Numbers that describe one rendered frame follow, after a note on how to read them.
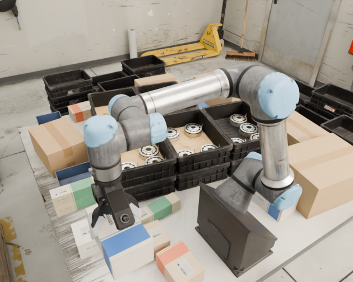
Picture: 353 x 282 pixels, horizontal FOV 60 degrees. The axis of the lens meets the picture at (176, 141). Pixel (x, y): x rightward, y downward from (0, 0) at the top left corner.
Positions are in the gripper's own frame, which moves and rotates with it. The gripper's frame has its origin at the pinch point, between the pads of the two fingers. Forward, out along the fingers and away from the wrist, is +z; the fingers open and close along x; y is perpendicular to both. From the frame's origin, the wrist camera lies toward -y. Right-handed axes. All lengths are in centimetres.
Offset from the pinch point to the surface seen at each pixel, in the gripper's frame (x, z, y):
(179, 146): -56, 28, 56
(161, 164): -35, 19, 38
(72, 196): 3, 31, 53
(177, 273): -18.5, 33.7, -3.2
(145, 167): -28, 18, 40
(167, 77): -93, 24, 130
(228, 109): -99, 22, 66
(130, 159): -29, 28, 59
